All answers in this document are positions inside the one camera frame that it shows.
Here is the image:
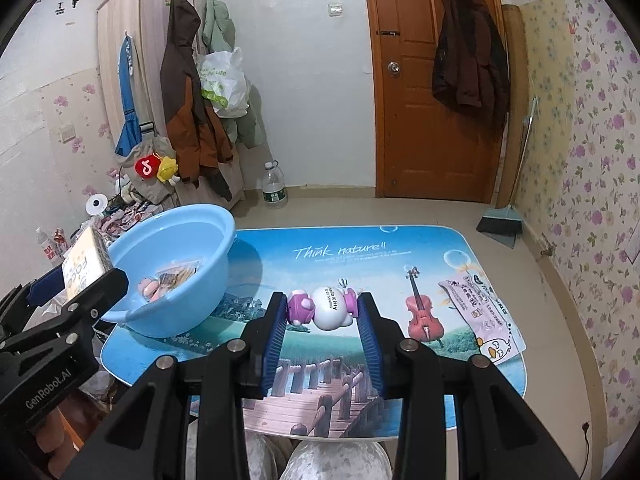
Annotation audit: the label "yellow white tissue pack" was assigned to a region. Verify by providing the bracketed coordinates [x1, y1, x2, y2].
[61, 226, 113, 306]

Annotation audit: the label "large clear water bottle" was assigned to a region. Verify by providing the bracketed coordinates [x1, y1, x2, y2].
[261, 160, 288, 209]

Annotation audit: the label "shelf clutter of bottles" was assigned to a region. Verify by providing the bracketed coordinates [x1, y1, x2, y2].
[82, 202, 161, 233]

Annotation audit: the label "white purple cat toy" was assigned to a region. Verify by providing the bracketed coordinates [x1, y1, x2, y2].
[286, 277, 362, 332]

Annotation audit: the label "pale green hanging coat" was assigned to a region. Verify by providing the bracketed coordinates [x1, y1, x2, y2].
[201, 0, 261, 150]

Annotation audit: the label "white green plastic bag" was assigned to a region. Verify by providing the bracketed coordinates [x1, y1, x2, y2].
[196, 47, 250, 118]

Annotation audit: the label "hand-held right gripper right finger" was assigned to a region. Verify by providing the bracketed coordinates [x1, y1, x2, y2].
[356, 291, 566, 480]

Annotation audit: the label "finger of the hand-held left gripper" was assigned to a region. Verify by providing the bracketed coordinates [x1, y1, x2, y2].
[0, 266, 67, 333]
[0, 267, 130, 356]

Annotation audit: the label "light blue plastic basin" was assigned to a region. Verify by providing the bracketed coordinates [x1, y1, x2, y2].
[97, 203, 237, 338]

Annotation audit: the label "landscape print desktop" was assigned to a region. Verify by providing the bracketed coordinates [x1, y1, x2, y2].
[100, 225, 528, 443]

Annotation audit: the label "white plush toy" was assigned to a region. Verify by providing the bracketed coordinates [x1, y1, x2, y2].
[115, 170, 138, 203]

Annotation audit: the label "duck print pink packet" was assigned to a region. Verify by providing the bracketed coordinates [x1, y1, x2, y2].
[438, 272, 526, 363]

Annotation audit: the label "beige leaning board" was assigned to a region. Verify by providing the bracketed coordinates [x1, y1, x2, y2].
[500, 4, 531, 206]

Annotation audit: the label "light wood wardrobe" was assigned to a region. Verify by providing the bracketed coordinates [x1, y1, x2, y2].
[96, 0, 246, 211]

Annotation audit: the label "person's grey fleece pants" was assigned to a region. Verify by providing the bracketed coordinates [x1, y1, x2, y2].
[187, 430, 396, 480]

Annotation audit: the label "brown wooden door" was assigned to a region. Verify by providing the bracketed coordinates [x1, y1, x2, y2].
[360, 0, 506, 206]

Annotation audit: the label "brown orange hanging jacket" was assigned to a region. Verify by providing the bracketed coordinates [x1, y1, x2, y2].
[160, 0, 235, 201]

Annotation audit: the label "dark brown hanging jacket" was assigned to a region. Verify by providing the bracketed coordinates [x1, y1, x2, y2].
[432, 0, 511, 143]

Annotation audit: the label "grey broom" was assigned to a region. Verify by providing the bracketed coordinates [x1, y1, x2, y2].
[475, 97, 538, 250]

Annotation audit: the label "red plush charm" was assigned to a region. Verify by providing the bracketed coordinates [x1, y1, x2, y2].
[134, 156, 162, 181]

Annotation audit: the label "yellow plush charm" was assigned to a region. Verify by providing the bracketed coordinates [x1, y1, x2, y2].
[156, 156, 181, 183]

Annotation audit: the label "grey shoulder bag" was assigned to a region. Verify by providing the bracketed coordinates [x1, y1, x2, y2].
[117, 135, 181, 203]

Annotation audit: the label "clear cotton swab bag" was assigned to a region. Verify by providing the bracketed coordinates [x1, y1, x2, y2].
[156, 260, 203, 291]

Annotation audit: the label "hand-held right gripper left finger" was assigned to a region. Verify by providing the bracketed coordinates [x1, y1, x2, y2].
[62, 291, 290, 480]

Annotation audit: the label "blue hanging bag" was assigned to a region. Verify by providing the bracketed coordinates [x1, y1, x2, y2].
[114, 32, 156, 158]

